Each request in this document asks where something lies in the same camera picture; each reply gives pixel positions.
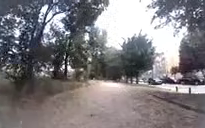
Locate green tree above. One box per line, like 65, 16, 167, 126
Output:
120, 31, 157, 85

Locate group of dark trees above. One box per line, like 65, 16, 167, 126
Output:
147, 0, 205, 82

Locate pale dirt path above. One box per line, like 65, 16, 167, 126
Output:
8, 79, 205, 128

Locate dark car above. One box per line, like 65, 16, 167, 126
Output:
177, 75, 205, 86
161, 76, 178, 85
147, 77, 164, 86

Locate dry grass verge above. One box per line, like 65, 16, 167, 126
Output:
0, 73, 93, 128

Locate stone kerb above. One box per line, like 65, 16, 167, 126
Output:
152, 94, 205, 118

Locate row of trees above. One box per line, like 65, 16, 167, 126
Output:
0, 0, 124, 83

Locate pale asphalt road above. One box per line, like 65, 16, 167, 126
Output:
136, 81, 205, 96

